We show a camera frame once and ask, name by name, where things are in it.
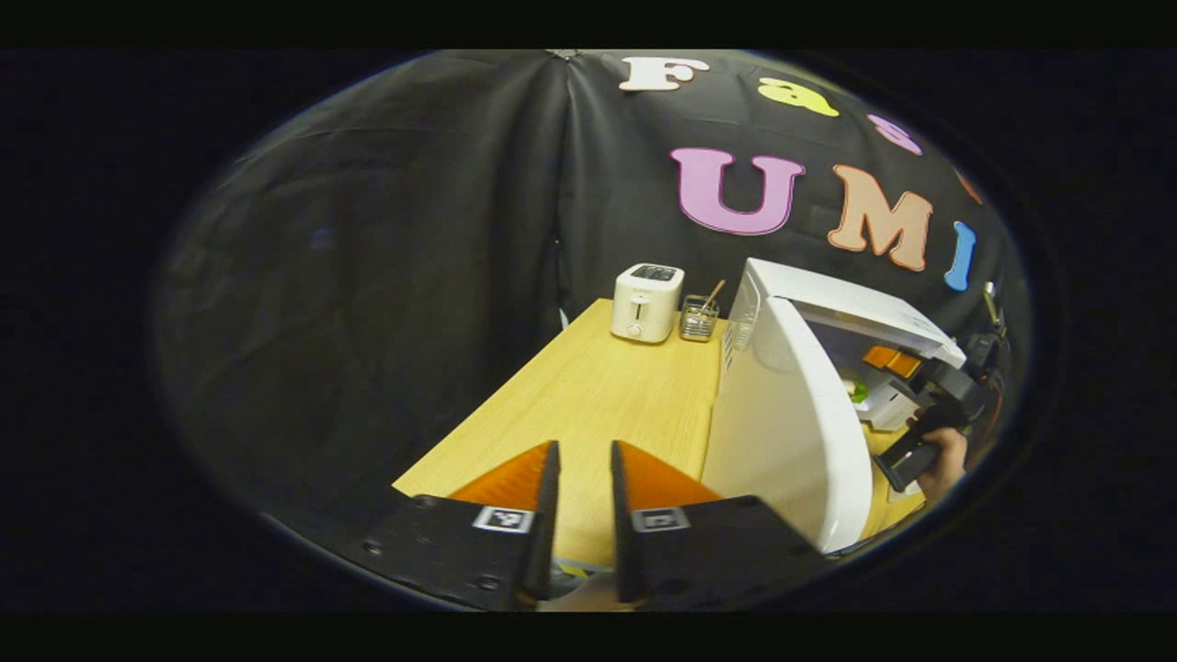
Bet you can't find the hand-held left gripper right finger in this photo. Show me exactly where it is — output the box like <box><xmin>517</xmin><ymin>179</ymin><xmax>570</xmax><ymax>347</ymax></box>
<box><xmin>610</xmin><ymin>439</ymin><xmax>833</xmax><ymax>612</ymax></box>

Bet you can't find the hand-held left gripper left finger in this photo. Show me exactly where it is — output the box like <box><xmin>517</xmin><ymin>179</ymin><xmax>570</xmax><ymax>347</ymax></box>
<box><xmin>354</xmin><ymin>439</ymin><xmax>562</xmax><ymax>612</ymax></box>

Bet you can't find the white rectangular food tray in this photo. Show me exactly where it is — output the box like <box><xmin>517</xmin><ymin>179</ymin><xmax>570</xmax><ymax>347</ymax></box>
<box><xmin>860</xmin><ymin>377</ymin><xmax>920</xmax><ymax>431</ymax></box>

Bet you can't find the white microwave oven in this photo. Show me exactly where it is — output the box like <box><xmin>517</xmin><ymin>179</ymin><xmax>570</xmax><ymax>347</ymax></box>
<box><xmin>701</xmin><ymin>257</ymin><xmax>966</xmax><ymax>554</ymax></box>

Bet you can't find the white toaster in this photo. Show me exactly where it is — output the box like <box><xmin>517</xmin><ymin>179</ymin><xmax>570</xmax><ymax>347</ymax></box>
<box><xmin>611</xmin><ymin>263</ymin><xmax>686</xmax><ymax>345</ymax></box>

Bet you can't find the metal wire holder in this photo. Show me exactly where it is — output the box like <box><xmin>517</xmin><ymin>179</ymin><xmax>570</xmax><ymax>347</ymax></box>
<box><xmin>679</xmin><ymin>294</ymin><xmax>721</xmax><ymax>343</ymax></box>

